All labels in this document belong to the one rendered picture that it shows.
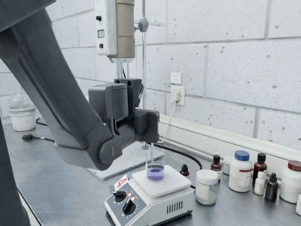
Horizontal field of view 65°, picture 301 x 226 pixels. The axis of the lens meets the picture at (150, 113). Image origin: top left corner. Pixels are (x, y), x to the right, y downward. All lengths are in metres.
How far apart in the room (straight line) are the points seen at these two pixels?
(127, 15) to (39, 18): 0.59
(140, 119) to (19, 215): 0.26
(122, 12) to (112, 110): 0.50
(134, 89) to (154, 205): 0.28
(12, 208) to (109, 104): 0.20
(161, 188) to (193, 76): 0.57
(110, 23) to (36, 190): 0.57
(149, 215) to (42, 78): 0.41
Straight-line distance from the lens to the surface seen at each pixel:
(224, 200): 0.75
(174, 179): 0.65
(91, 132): 0.35
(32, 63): 0.29
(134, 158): 0.95
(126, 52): 0.85
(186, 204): 0.65
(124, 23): 0.86
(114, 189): 0.77
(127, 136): 0.44
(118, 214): 0.62
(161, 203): 0.60
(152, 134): 0.51
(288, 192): 0.80
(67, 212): 0.71
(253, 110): 0.91
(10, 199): 0.29
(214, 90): 0.98
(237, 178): 0.78
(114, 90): 0.41
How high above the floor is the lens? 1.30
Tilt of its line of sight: 14 degrees down
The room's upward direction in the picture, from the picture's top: straight up
